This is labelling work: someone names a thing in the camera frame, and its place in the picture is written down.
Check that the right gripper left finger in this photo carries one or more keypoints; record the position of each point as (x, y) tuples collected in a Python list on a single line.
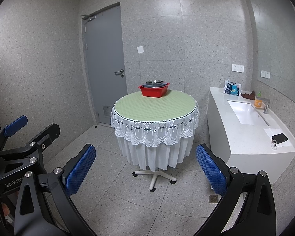
[(32, 214)]

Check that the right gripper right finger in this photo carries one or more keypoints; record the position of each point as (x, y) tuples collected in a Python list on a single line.
[(257, 215)]

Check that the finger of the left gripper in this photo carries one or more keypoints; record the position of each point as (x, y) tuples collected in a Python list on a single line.
[(9, 130), (43, 140)]

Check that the blue wavy plate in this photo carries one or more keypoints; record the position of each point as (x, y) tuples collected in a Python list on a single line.
[(155, 85)]

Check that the left hand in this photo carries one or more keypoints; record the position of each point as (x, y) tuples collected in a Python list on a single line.
[(8, 209)]

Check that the floor drain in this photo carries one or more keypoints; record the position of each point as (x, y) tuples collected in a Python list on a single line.
[(213, 199)]

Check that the white sink counter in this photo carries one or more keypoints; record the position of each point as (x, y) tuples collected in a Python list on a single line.
[(240, 134)]

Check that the black pouch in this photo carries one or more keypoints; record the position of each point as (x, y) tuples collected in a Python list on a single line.
[(278, 139)]

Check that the orange soap bottle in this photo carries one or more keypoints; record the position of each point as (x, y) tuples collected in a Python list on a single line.
[(258, 100)]

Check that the round table white skirt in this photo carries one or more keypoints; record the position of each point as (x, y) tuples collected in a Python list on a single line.
[(155, 146)]

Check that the steel faucet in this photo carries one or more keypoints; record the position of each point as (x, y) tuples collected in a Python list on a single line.
[(266, 103)]

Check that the brown cloth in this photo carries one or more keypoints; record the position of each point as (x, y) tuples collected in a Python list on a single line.
[(250, 96)]

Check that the red plastic basin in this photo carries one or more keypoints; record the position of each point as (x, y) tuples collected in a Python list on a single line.
[(155, 92)]

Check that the grey door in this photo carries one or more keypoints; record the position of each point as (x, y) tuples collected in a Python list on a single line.
[(104, 56)]

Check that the blue tissue pack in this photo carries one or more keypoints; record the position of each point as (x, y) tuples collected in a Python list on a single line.
[(232, 88)]

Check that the green checkered table mat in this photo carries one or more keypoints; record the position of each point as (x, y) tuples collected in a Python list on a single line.
[(136, 107)]

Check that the door closer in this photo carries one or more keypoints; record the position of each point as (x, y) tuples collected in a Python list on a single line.
[(88, 18)]

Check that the door handle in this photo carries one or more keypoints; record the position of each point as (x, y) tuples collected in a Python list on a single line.
[(120, 73)]

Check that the white light switch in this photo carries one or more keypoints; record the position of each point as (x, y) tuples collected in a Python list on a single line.
[(140, 49)]

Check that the white wall sockets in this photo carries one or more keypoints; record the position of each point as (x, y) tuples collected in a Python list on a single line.
[(238, 68)]

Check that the wall mirror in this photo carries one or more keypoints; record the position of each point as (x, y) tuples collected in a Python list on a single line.
[(275, 27)]

